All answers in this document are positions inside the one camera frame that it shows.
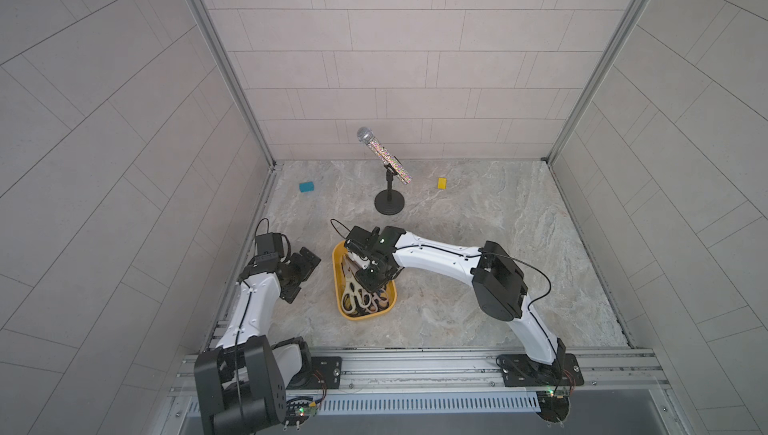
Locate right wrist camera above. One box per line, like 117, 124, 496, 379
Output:
344, 226, 380, 259

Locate aluminium corner post left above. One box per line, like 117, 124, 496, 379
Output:
185, 0, 277, 172

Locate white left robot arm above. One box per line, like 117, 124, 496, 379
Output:
194, 248, 320, 434

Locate yellow storage box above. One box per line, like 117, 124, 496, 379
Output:
332, 242, 397, 321

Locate aluminium corner post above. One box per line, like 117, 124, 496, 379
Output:
543, 0, 651, 168
185, 0, 277, 172

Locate large black scissors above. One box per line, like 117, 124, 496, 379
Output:
341, 259, 371, 316

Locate black microphone stand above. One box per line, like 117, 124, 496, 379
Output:
374, 165, 405, 216

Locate right circuit board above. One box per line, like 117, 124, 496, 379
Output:
536, 391, 570, 424

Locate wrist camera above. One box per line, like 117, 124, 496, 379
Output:
254, 232, 286, 259
344, 226, 380, 259

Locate black handled scissors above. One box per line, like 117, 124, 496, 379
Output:
358, 290, 390, 316

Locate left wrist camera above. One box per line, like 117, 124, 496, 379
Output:
254, 232, 286, 259

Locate aluminium corner post right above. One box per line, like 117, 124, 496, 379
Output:
543, 0, 651, 168

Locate glitter microphone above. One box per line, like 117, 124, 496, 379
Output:
357, 127, 411, 185

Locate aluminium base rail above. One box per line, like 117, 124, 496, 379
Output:
167, 347, 670, 397

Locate left circuit board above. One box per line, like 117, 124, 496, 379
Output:
284, 396, 319, 430

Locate cream handled scissors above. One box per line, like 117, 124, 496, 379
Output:
341, 275, 370, 316

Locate circuit board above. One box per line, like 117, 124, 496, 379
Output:
284, 396, 319, 430
536, 391, 570, 424

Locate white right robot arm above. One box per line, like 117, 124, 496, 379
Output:
344, 226, 565, 367

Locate white vent grille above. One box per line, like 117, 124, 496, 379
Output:
318, 392, 541, 416

